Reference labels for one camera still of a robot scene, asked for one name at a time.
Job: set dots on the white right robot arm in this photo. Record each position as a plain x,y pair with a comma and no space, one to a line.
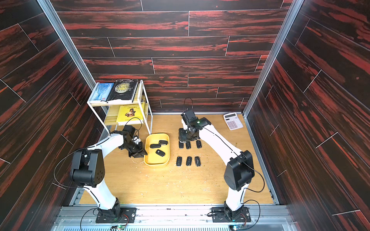
239,169

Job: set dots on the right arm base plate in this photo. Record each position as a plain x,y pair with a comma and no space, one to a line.
225,214

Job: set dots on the black VW car key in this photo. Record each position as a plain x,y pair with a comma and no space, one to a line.
160,153

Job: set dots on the white wire shelf rack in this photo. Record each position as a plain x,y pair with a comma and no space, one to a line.
140,97

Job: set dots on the blue book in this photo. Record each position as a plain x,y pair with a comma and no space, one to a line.
101,92

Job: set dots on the black silver Porsche key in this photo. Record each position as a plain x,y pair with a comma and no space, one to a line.
163,142

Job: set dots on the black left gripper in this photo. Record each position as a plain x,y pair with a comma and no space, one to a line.
141,150

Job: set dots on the silver-edged car key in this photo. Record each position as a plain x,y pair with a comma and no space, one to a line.
197,161

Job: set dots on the aluminium left corner post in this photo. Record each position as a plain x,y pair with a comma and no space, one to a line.
65,38

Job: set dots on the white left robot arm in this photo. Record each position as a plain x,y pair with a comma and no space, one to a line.
88,169

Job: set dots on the yellow storage box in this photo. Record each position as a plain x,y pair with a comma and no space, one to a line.
152,159

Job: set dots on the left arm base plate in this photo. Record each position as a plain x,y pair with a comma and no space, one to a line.
125,215

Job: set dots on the white calculator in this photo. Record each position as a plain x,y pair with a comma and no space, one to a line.
232,121

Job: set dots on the aluminium right corner post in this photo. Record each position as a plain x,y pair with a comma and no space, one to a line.
285,28

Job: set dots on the yellow book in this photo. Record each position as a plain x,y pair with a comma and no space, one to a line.
126,114

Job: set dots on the black book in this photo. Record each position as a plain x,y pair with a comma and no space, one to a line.
123,90

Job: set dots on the black three-button car key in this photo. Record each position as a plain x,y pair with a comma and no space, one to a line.
189,161

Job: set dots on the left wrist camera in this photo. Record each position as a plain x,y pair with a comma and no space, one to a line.
136,140

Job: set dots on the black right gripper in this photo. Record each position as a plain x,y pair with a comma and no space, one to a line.
184,135

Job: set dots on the aluminium corner post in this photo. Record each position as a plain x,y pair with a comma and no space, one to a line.
285,28
65,38

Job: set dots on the dark grey car key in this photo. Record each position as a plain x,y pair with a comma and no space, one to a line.
198,144

